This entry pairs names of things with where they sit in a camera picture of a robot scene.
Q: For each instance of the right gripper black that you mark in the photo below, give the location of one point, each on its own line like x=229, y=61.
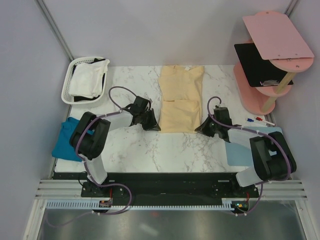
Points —
x=203, y=129

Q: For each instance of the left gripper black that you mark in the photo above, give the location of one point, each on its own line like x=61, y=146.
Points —
x=153, y=125

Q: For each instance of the yellow t shirt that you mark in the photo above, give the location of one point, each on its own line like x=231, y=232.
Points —
x=181, y=107

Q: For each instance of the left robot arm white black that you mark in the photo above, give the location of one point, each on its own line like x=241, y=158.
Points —
x=89, y=137

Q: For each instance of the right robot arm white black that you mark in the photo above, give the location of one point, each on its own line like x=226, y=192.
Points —
x=271, y=156

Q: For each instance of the light blue clipboard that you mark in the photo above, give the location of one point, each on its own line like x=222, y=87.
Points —
x=240, y=156

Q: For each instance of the red capped marker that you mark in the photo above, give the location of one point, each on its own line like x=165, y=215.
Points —
x=265, y=121

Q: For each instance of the black clipboard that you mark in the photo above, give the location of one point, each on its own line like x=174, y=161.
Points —
x=258, y=72

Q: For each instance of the white t shirt in basket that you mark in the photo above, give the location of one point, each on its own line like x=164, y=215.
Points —
x=87, y=78

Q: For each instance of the white perforated basket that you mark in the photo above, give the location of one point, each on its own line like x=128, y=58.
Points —
x=85, y=81

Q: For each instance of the blue folded t shirt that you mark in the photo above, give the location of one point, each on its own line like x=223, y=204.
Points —
x=63, y=149

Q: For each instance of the pink tiered shelf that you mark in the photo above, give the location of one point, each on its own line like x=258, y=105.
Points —
x=277, y=40

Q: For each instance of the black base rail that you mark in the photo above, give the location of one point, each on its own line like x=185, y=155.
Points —
x=164, y=188

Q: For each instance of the white slotted cable duct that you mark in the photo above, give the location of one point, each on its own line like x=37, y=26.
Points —
x=95, y=204

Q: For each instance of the aluminium frame rail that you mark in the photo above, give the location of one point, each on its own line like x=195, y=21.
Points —
x=58, y=189

